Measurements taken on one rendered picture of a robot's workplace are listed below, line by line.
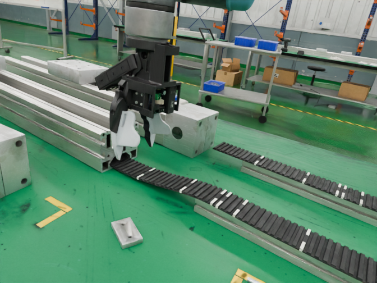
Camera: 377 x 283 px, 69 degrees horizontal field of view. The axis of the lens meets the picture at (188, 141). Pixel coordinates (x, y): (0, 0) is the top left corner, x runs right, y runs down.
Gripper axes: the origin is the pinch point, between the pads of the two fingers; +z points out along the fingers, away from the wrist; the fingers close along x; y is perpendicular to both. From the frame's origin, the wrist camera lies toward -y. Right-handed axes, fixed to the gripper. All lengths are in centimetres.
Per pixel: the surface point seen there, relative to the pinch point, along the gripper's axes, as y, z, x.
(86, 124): -8.7, -2.7, -4.0
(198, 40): -269, 8, 445
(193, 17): -474, -35, 728
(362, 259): 40.4, 2.0, 1.5
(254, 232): 26.9, 3.6, -1.7
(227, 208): 21.8, 2.3, -1.3
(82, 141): -9.1, 0.7, -4.7
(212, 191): 17.7, 2.3, 1.3
